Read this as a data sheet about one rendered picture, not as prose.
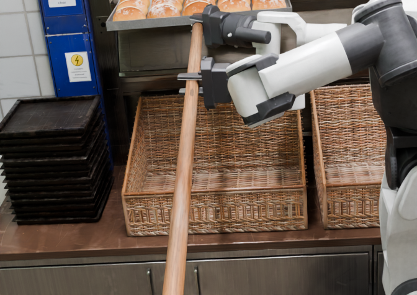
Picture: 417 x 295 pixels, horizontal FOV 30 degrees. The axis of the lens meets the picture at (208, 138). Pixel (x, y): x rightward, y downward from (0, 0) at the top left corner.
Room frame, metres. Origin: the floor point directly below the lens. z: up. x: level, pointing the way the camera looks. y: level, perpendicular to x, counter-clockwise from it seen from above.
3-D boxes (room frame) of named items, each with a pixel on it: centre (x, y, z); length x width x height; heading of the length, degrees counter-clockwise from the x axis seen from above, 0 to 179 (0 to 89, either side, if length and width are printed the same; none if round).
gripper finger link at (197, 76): (1.71, 0.03, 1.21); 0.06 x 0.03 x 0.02; 78
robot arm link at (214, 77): (1.69, -0.06, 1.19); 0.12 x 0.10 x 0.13; 78
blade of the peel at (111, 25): (2.40, -0.02, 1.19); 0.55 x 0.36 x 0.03; 87
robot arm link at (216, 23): (2.09, -0.08, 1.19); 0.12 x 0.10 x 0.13; 51
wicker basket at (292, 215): (2.25, -0.02, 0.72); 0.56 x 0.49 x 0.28; 84
